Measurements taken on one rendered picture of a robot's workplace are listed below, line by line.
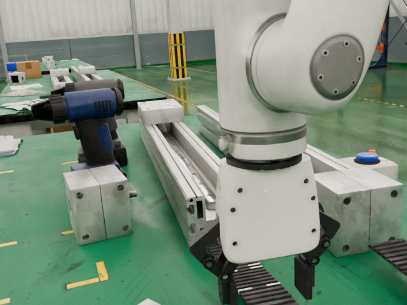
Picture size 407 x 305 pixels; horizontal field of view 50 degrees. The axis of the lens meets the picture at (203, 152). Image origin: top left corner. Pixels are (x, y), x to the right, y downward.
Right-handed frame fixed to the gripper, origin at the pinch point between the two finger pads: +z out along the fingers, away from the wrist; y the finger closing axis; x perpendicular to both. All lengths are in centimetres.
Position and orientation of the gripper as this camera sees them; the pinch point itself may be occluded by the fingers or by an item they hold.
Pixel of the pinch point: (267, 290)
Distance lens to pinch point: 50.6
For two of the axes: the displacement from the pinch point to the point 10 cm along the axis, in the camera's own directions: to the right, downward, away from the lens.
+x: -2.3, -2.4, 9.4
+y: 9.7, -1.2, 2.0
